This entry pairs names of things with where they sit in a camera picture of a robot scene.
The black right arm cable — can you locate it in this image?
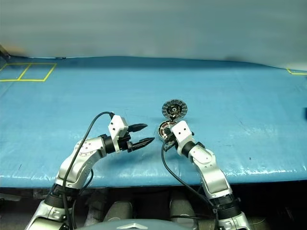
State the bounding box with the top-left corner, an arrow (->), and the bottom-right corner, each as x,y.
161,141 -> 219,230

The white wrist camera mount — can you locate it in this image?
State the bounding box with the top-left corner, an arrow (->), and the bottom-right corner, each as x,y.
107,115 -> 129,153
170,120 -> 195,154

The grey robot torso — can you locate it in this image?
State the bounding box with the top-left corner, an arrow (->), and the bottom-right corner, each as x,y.
82,218 -> 190,230

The blue plastic table cover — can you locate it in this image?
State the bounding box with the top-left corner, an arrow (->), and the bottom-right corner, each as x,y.
0,55 -> 307,189

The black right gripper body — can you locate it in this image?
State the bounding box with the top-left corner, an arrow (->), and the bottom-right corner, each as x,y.
164,132 -> 178,150

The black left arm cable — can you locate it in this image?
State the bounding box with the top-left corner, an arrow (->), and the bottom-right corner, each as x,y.
62,111 -> 116,230

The dark rounded grey foot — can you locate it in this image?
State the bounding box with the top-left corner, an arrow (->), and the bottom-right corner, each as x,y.
169,198 -> 199,223
105,201 -> 133,223

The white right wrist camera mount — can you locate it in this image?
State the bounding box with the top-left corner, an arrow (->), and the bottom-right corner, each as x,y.
170,120 -> 195,154

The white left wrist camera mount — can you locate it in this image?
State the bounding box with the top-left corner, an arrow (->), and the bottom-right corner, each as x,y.
107,115 -> 129,153

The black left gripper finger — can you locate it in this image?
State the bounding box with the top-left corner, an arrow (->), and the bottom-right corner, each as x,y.
127,123 -> 148,134
130,137 -> 155,152

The white spoked rotor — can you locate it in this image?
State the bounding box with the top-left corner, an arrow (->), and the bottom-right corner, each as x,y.
160,123 -> 173,139

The yellow tape double square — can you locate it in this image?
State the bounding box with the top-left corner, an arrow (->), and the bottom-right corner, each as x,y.
0,62 -> 58,83

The motor housing with copper windings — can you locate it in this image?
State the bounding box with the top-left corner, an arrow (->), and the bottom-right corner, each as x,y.
157,120 -> 178,141

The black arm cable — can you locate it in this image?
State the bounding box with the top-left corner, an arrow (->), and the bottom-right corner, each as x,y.
62,111 -> 116,230
161,141 -> 219,230

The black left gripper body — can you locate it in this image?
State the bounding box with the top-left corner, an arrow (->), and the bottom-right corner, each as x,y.
118,132 -> 134,153

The round hinged motor lid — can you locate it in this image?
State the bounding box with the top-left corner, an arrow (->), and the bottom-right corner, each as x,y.
161,98 -> 188,119

